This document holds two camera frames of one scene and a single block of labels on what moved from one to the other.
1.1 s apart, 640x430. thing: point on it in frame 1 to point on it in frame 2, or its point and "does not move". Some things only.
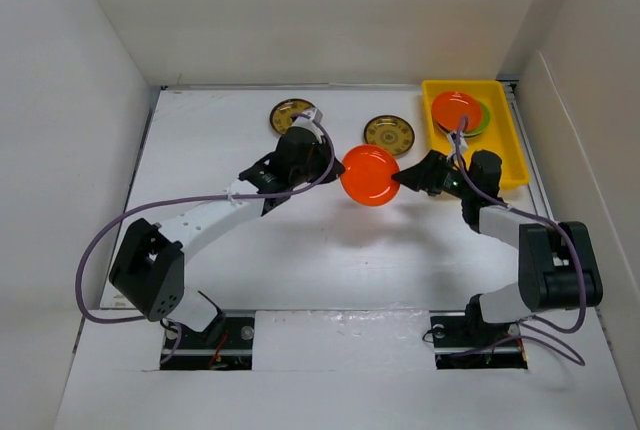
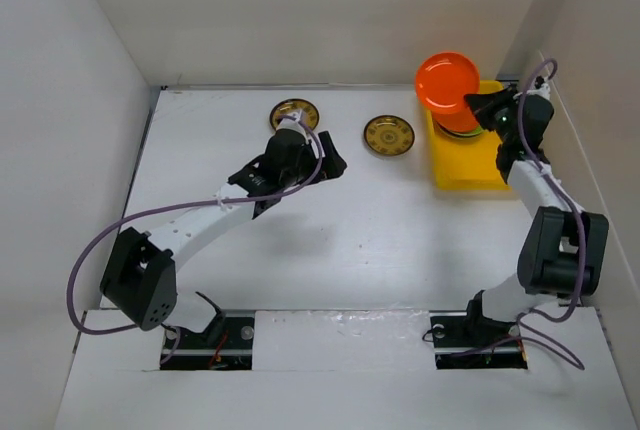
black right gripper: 426,173 to 484,104
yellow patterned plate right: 390,131 does not move
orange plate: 368,176 to 442,81
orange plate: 447,109 does not move
